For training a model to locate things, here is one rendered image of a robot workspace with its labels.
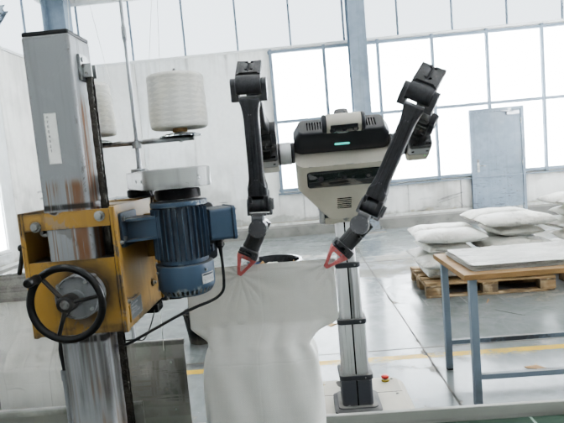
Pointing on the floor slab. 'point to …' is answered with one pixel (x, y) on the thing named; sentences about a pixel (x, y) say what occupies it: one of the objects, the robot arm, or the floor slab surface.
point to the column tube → (98, 403)
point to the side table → (478, 321)
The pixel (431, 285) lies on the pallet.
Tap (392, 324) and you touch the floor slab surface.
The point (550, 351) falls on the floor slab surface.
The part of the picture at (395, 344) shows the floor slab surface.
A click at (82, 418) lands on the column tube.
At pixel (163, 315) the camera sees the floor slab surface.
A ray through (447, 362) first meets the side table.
